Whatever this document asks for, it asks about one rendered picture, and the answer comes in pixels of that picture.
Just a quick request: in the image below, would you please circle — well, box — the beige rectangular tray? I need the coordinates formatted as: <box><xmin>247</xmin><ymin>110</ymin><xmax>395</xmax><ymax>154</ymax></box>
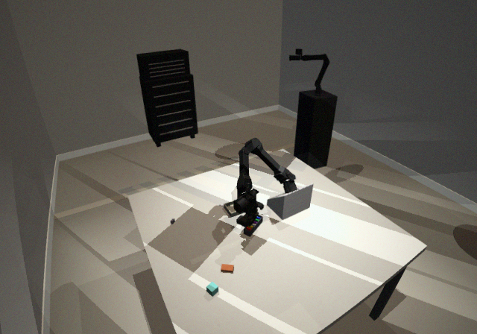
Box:
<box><xmin>224</xmin><ymin>201</ymin><xmax>243</xmax><ymax>217</ymax></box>

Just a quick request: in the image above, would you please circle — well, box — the orange flat block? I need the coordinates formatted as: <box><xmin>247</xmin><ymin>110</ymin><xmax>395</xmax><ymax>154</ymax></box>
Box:
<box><xmin>221</xmin><ymin>264</ymin><xmax>234</xmax><ymax>272</ymax></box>

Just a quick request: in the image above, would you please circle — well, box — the small teal cube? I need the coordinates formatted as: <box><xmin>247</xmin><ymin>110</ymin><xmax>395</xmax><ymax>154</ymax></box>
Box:
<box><xmin>206</xmin><ymin>281</ymin><xmax>218</xmax><ymax>297</ymax></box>

